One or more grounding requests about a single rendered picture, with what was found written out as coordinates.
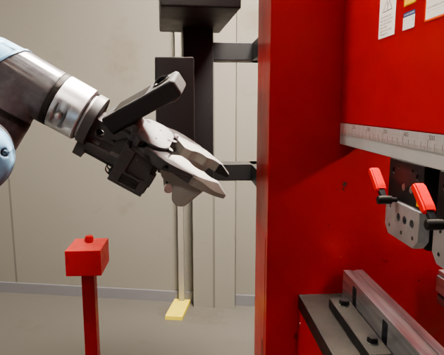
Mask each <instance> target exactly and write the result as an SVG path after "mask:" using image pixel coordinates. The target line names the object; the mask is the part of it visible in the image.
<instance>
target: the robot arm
mask: <svg viewBox="0 0 444 355"><path fill-rule="evenodd" d="M185 86H186V83H185V81H184V79H183V78H182V76H181V75H180V73H179V72H177V71H175V72H173V73H171V74H170V75H163V76H161V77H159V78H158V79H157V80H156V81H155V82H154V84H152V85H150V86H148V87H146V88H145V89H143V90H141V91H139V92H138V93H136V94H134V95H132V96H130V97H129V98H127V99H125V100H124V101H122V102H120V103H119V104H116V105H115V106H113V107H111V108H110V110H109V111H108V112H107V113H106V110H107V108H108V106H109V103H110V99H108V98H106V97H105V96H103V95H99V92H98V91H97V90H96V89H94V88H92V87H90V86H89V85H87V84H85V83H84V82H82V81H80V80H78V79H77V78H75V77H72V76H71V75H69V74H67V73H65V72H63V71H62V70H60V69H58V68H57V67H55V66H53V65H52V64H50V63H48V62H46V61H45V60H43V59H41V58H40V57H38V56H36V55H34V54H33V53H32V52H31V51H30V50H28V49H24V48H22V47H20V46H18V45H17V44H14V43H13V42H10V41H8V40H7V39H4V38H2V37H0V186H1V185H2V184H3V183H5V181H6V180H7V179H8V177H9V176H10V174H11V172H12V170H13V167H14V164H15V159H16V155H15V151H16V149H17V148H18V146H19V144H20V143H21V141H22V139H23V138H24V136H25V134H26V132H27V131H28V129H29V127H30V126H31V123H32V121H33V120H34V119H35V120H36V121H38V122H40V123H42V124H44V125H46V126H48V127H50V128H52V129H53V130H55V131H57V132H60V133H61V134H62V135H65V136H67V137H68V138H70V139H72V138H75V140H76V141H77V143H76V145H75V147H74V149H73V151H72V153H74V154H76V155H77V156H79V157H81V156H82V155H83V154H84V153H86V154H89V155H90V156H92V157H94V158H96V159H98V160H99V161H101V162H103V163H105V164H106V167H107V168H108V169H109V171H107V170H106V167H105V171H106V172H107V173H108V174H109V176H108V177H107V180H110V181H112V182H114V183H115V184H117V185H119V186H121V187H122V188H124V189H126V190H128V191H130V192H132V193H133V194H136V195H137V196H139V197H141V195H142V194H144V192H145V191H146V189H147V188H148V187H149V186H150V185H151V183H152V182H153V180H154V178H155V177H156V173H155V172H156V171H157V170H158V168H159V169H161V176H162V178H163V179H164V180H165V181H167V182H168V183H169V184H171V186H172V201H173V203H174V204H175V205H177V206H186V205H187V204H188V203H190V202H191V201H192V200H193V199H194V198H195V197H197V196H198V195H199V194H201V193H202V192H206V193H207V194H210V195H213V196H215V197H219V198H222V199H224V197H225V196H226V193H225V192H224V190H223V188H222V186H221V184H220V182H219V181H218V180H215V179H213V178H211V177H209V176H208V175H207V174H206V173H205V172H204V171H205V170H207V169H208V168H210V169H212V170H213V171H214V172H215V173H218V174H220V175H222V176H224V177H226V178H227V177H228V176H229V173H228V171H227V170H226V168H225V167H224V166H223V164H222V163H221V162H220V161H219V160H218V159H216V158H215V157H214V156H212V155H211V154H210V153H209V152H208V151H206V150H205V149H203V148H201V146H200V145H198V144H197V143H196V142H194V141H192V140H191V139H190V138H188V137H186V136H185V135H183V134H181V133H179V132H178V131H175V130H173V129H170V128H168V127H165V126H164V125H162V124H160V123H158V122H155V121H153V120H150V119H146V120H145V119H144V118H143V117H144V116H146V115H148V114H150V113H151V112H153V111H155V110H157V109H159V108H161V107H162V106H165V105H166V104H172V103H173V102H175V101H177V100H178V98H179V97H180V96H181V94H182V93H183V90H184V88H185ZM108 166H110V167H111V168H109V167H108Z"/></svg>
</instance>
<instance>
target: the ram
mask: <svg viewBox="0 0 444 355"><path fill-rule="evenodd" d="M404 2H405V0H396V11H395V34H393V35H390V36H388V37H384V38H382V39H378V28H379V14H380V0H345V34H344V52H343V85H342V102H341V120H340V122H341V123H347V124H354V125H365V126H372V127H383V128H389V129H395V130H406V131H412V132H424V133H431V134H437V135H444V15H443V16H441V17H439V18H435V19H433V20H430V21H427V22H424V15H425V4H426V0H416V1H415V2H414V3H412V4H409V5H407V6H405V7H404ZM413 9H415V19H414V27H412V28H410V29H407V30H403V31H402V26H403V14H404V13H406V12H408V11H411V10H413ZM340 144H343V145H346V146H349V147H354V148H357V149H362V150H365V151H370V152H373V153H376V154H381V155H384V156H389V157H392V158H397V159H400V160H403V161H408V162H411V163H415V164H419V165H422V166H426V167H429V168H435V169H438V170H442V171H444V154H441V153H437V152H432V151H426V150H422V149H415V148H411V147H404V146H400V145H396V144H390V143H386V142H379V141H375V140H371V139H364V138H360V137H353V136H349V135H343V134H340Z"/></svg>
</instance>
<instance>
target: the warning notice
mask: <svg viewBox="0 0 444 355"><path fill-rule="evenodd" d="M395 11H396V0H380V14H379V28H378V39H382V38H384V37H388V36H390V35H393V34H395Z"/></svg>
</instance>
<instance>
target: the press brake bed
mask: <svg viewBox="0 0 444 355"><path fill-rule="evenodd" d="M297 355H323V354H322V352H321V350H320V348H319V346H318V344H317V343H316V340H315V339H314V336H313V334H312V332H311V331H310V329H309V327H308V325H307V323H306V321H305V319H304V317H303V316H302V314H301V312H300V310H299V309H298V325H297Z"/></svg>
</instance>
